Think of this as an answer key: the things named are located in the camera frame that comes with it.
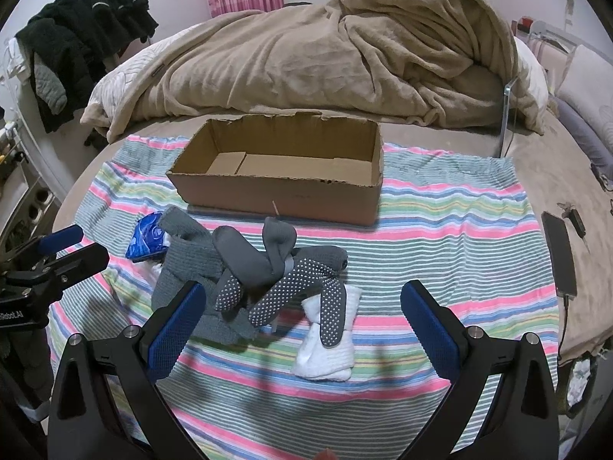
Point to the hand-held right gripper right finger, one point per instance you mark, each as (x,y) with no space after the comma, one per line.
(431,330)

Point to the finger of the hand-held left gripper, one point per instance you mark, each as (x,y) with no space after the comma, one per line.
(62,239)
(81,261)

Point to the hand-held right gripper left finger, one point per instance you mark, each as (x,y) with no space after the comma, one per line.
(177,330)

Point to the blue packet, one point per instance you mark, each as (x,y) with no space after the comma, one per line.
(143,239)

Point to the grey knit cloth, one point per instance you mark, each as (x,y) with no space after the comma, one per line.
(187,258)

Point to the grey dotted glove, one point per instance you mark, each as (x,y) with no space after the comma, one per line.
(297,278)
(230,249)

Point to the white sock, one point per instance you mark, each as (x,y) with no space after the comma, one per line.
(321,359)

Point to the brown cardboard box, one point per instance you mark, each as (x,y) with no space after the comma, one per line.
(287,196)

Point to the striped colourful cloth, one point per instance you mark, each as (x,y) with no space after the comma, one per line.
(431,230)

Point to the black smartphone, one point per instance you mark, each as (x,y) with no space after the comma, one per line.
(559,254)

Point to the taupe bed sheet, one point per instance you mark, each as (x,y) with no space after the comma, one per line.
(527,211)

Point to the grey quilted garment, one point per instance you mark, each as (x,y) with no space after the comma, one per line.
(50,84)

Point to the bin with white bag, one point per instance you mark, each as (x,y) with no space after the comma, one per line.
(582,383)

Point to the white quilted pillow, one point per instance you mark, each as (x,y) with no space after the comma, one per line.
(124,76)

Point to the black hanging clothes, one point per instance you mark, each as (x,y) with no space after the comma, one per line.
(72,24)

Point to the grey-purple pillow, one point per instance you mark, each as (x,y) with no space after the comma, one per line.
(586,139)

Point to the beige fleece blanket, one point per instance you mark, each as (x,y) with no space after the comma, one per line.
(287,57)

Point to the metal frame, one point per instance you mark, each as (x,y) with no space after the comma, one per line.
(506,115)

